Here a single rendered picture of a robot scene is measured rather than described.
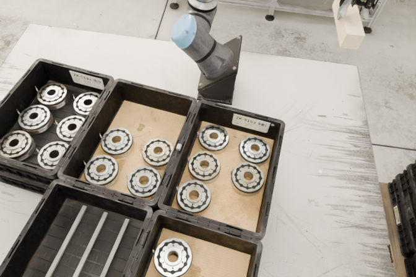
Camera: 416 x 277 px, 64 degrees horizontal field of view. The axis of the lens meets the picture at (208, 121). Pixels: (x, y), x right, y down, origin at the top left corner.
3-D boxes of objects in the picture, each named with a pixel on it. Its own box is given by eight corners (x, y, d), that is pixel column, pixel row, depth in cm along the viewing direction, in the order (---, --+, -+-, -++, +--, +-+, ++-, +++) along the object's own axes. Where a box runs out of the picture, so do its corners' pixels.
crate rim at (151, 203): (117, 81, 118) (116, 76, 116) (198, 102, 115) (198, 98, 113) (57, 180, 96) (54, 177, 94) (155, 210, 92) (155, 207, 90)
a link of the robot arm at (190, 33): (187, 65, 131) (163, 42, 124) (196, 41, 138) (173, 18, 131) (210, 54, 123) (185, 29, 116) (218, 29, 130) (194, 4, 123)
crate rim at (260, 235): (198, 102, 115) (198, 98, 113) (284, 125, 111) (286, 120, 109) (156, 210, 92) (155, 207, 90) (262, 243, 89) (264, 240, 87)
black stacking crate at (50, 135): (49, 80, 130) (38, 58, 120) (120, 99, 126) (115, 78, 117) (-18, 167, 107) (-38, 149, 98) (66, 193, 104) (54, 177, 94)
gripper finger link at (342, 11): (332, 25, 116) (350, 4, 109) (330, 14, 120) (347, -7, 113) (340, 28, 117) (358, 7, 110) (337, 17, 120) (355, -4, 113)
